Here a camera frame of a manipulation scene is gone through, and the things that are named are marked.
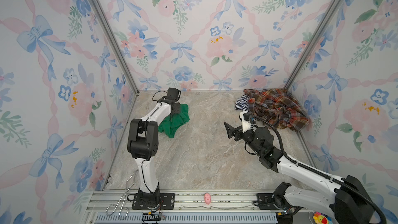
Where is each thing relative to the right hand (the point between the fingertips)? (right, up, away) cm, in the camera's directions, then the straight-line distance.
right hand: (232, 119), depth 77 cm
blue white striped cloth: (+13, +9, +32) cm, 36 cm away
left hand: (-33, +6, +22) cm, 40 cm away
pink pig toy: (-13, -37, -4) cm, 40 cm away
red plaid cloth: (+37, +7, +30) cm, 48 cm away
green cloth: (-34, -3, +18) cm, 39 cm away
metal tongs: (-51, -42, -6) cm, 66 cm away
